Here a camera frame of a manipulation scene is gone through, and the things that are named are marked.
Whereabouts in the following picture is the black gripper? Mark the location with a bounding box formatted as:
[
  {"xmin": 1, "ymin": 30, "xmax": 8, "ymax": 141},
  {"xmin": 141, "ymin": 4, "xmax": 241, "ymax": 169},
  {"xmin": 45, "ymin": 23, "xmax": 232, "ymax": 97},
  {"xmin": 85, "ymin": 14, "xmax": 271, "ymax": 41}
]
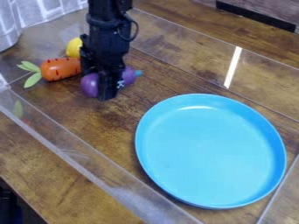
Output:
[{"xmin": 79, "ymin": 14, "xmax": 131, "ymax": 102}]

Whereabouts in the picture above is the purple toy eggplant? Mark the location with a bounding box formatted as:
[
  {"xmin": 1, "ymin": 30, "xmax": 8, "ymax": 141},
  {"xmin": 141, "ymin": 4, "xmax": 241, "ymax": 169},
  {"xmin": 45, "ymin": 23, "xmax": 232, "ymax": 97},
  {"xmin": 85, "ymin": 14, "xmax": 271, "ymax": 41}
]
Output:
[{"xmin": 80, "ymin": 66, "xmax": 143, "ymax": 98}]

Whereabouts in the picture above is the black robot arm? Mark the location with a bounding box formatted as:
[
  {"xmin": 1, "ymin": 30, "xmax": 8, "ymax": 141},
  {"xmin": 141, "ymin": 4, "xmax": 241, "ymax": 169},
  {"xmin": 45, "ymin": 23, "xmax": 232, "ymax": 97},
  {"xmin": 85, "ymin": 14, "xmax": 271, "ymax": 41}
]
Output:
[{"xmin": 79, "ymin": 0, "xmax": 136, "ymax": 101}]

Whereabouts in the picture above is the blue round tray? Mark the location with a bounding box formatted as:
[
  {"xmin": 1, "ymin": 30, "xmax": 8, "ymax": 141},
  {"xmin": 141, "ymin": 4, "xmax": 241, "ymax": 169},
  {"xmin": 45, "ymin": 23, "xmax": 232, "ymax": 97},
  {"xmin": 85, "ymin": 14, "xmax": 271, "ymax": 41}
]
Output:
[{"xmin": 135, "ymin": 94, "xmax": 287, "ymax": 209}]

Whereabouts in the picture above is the orange toy carrot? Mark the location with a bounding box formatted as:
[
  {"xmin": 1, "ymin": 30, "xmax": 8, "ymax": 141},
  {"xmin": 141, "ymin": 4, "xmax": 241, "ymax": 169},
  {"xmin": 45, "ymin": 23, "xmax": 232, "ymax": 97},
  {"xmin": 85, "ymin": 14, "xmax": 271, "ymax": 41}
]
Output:
[{"xmin": 17, "ymin": 58, "xmax": 81, "ymax": 88}]

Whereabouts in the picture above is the yellow toy lemon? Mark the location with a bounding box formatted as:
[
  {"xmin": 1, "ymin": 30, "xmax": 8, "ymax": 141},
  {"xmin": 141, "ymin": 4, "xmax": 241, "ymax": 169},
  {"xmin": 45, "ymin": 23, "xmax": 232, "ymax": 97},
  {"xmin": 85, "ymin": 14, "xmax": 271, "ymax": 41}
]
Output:
[{"xmin": 65, "ymin": 38, "xmax": 81, "ymax": 58}]

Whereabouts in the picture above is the grey checked curtain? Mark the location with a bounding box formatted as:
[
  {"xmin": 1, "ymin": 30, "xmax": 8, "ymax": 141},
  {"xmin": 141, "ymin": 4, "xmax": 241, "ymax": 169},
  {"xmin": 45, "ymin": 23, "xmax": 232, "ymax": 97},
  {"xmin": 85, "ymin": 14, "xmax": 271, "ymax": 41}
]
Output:
[{"xmin": 0, "ymin": 0, "xmax": 88, "ymax": 52}]

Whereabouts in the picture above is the black cable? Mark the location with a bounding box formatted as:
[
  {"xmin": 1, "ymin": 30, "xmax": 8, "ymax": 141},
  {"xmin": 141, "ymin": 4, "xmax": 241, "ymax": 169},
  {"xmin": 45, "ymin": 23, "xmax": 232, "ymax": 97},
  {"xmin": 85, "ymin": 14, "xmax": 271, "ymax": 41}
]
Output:
[{"xmin": 116, "ymin": 11, "xmax": 140, "ymax": 42}]

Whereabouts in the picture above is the clear acrylic enclosure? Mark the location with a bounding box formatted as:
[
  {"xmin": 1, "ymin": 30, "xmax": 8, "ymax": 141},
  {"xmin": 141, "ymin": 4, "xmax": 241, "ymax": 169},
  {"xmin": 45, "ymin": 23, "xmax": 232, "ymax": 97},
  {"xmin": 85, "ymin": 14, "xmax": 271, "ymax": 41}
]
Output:
[{"xmin": 0, "ymin": 0, "xmax": 299, "ymax": 224}]

